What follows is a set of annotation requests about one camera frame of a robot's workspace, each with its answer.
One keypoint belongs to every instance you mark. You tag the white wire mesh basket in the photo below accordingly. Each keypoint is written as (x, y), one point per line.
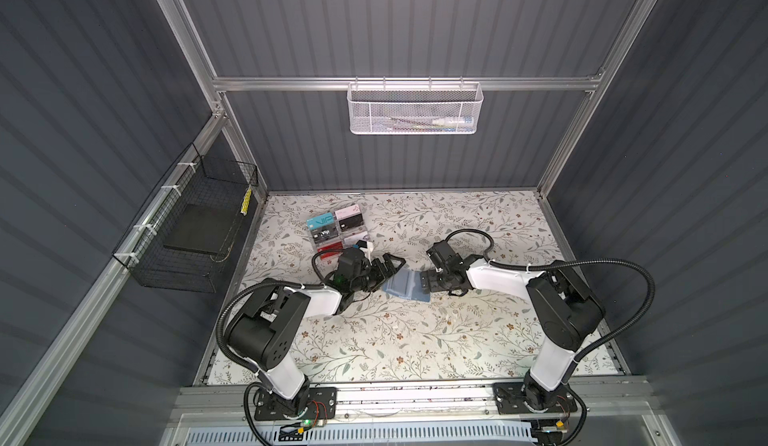
(370, 105)

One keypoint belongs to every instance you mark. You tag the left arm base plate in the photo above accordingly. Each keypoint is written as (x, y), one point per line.
(309, 403)

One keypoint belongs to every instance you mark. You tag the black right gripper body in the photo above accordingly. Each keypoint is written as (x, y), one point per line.
(436, 280)

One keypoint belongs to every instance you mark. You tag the teal VIP card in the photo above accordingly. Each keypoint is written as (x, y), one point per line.
(320, 221)

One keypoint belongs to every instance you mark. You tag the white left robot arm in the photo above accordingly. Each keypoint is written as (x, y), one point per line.
(258, 326)

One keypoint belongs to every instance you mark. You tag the blue leather card wallet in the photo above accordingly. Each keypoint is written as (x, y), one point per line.
(407, 284)

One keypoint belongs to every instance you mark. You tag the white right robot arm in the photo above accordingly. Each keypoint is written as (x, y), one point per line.
(567, 310)

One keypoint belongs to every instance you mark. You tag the yellow marker pen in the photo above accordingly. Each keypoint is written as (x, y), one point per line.
(246, 201)

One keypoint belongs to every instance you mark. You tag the black pad in basket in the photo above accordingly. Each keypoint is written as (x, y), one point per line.
(201, 229)

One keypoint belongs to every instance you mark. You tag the white diamond VIP card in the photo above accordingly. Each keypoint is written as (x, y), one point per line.
(353, 239)

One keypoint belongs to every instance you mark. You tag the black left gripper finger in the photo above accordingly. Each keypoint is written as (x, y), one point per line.
(392, 260)
(387, 280)

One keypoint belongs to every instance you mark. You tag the pink VIP card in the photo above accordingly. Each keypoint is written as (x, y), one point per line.
(348, 211)

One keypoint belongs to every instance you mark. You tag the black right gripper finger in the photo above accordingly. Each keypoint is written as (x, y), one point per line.
(432, 286)
(431, 275)

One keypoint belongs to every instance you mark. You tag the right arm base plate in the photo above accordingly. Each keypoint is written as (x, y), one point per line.
(519, 397)

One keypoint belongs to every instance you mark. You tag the pens in white basket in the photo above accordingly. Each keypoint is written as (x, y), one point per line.
(450, 124)

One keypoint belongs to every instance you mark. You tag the black wire wall basket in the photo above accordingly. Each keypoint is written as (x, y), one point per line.
(205, 180)

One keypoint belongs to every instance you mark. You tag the black gold-line VIP card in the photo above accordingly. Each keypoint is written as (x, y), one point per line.
(351, 223)

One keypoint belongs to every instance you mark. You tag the clear acrylic card display stand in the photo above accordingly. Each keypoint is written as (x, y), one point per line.
(341, 234)

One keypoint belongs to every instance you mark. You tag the black silver VIP card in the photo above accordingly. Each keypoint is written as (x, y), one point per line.
(322, 235)

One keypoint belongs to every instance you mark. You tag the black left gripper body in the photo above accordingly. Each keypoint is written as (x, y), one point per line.
(368, 275)

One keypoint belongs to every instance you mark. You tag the red VIP card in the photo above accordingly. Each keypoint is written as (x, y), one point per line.
(330, 250)

